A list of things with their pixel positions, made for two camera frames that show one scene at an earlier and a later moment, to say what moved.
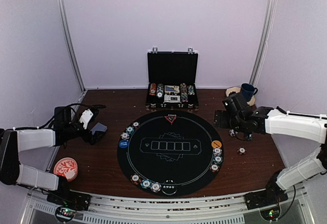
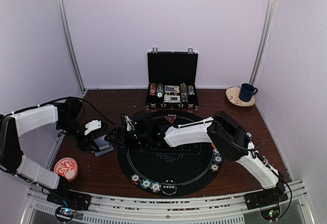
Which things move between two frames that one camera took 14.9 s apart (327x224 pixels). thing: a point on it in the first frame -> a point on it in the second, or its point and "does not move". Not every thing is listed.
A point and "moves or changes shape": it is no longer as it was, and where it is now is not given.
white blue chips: [155, 186] does not move
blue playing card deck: [99, 127] moves or changes shape
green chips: [217, 160] does not move
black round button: [169, 187] does not move
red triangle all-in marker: [171, 118] does not move
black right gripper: [223, 124] -> [117, 131]
